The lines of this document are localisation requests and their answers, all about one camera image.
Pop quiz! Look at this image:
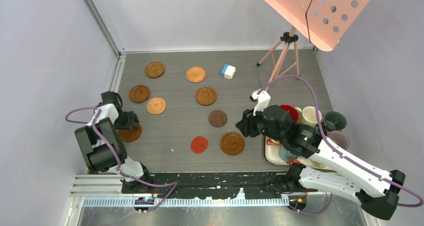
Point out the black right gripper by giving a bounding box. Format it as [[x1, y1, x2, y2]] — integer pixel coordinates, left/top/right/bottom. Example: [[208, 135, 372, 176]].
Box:
[[235, 103, 285, 144]]

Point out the brown ringed coaster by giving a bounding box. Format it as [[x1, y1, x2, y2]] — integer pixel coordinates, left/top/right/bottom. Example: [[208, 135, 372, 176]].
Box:
[[128, 84, 151, 103], [144, 61, 165, 78], [118, 122, 142, 143], [220, 132, 245, 156], [195, 86, 218, 106]]

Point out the dark walnut coaster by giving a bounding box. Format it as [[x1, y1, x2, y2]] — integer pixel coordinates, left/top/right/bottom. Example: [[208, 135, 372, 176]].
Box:
[[208, 110, 228, 128]]

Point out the woven rattan coaster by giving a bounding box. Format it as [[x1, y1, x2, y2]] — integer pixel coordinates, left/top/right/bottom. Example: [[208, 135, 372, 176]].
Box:
[[186, 66, 206, 83], [146, 97, 167, 115]]

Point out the red apple paper coaster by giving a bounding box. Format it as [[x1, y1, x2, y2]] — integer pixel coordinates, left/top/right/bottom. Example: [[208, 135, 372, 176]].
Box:
[[190, 135, 209, 154]]

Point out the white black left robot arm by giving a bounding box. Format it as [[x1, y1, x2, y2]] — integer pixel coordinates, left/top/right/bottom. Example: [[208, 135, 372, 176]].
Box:
[[74, 91, 154, 193]]

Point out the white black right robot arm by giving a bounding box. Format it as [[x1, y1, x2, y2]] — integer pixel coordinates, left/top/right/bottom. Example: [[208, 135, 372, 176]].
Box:
[[235, 105, 406, 220]]

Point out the small orange cup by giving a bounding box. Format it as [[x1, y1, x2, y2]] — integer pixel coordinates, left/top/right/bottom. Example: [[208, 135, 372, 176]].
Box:
[[266, 138, 281, 146]]

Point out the white tray black rim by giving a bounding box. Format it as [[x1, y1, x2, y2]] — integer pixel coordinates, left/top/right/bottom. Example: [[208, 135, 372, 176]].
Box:
[[263, 136, 334, 172]]

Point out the black floral mug red inside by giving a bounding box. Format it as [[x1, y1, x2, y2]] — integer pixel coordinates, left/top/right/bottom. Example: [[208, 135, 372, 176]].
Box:
[[280, 104, 300, 123]]

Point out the blue white toy block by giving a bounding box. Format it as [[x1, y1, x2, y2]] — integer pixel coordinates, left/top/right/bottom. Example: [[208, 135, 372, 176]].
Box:
[[220, 64, 236, 80]]

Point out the blue butterfly plate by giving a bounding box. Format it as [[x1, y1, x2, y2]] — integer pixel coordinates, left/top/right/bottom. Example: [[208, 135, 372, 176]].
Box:
[[278, 145, 299, 165]]

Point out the cream green mug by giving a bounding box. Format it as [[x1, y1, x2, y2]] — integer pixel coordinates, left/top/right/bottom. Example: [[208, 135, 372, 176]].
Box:
[[295, 106, 322, 128]]

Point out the dark green mug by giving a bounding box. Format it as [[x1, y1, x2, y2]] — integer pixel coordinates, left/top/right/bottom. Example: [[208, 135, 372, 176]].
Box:
[[321, 111, 347, 132]]

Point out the grey purple mug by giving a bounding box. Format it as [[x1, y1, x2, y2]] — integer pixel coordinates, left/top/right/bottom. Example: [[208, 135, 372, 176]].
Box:
[[327, 130, 350, 150]]

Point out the pink music stand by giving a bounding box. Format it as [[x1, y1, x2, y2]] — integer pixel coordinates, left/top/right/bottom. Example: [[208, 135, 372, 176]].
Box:
[[256, 0, 371, 80]]

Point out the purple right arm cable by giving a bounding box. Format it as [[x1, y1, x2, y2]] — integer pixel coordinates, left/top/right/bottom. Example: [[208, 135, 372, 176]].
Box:
[[256, 74, 424, 217]]

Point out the aluminium frame post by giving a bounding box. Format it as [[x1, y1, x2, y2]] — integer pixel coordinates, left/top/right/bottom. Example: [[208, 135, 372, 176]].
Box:
[[83, 0, 125, 59]]

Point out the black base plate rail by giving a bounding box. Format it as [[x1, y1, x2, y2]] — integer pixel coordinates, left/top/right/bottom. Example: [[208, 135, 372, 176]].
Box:
[[70, 171, 332, 215]]

